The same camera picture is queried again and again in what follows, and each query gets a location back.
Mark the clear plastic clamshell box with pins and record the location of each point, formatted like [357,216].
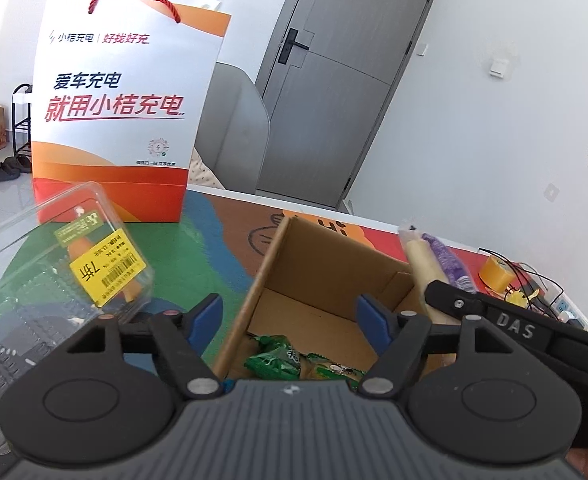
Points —
[64,262]

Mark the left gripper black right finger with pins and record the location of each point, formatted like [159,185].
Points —
[399,341]

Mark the grey chair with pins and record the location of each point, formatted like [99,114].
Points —
[234,129]

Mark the white orange paper bag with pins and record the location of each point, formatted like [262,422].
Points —
[119,89]

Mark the dark green snack packet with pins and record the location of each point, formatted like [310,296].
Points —
[316,367]

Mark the colourful cat table mat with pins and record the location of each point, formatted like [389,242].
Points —
[206,253]

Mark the black shoe rack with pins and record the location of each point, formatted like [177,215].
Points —
[20,119]

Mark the grey door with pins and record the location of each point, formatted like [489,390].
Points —
[327,78]

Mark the white power strip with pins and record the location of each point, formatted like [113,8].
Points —
[563,306]

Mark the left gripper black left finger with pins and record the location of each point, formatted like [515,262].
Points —
[180,338]

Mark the yellow tape roll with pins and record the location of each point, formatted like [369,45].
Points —
[496,275]

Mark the brown cardboard box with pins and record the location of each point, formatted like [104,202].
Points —
[306,289]

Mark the purple wafer snack pack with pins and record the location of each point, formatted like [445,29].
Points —
[431,260]

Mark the dark slippers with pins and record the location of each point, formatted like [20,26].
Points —
[13,167]

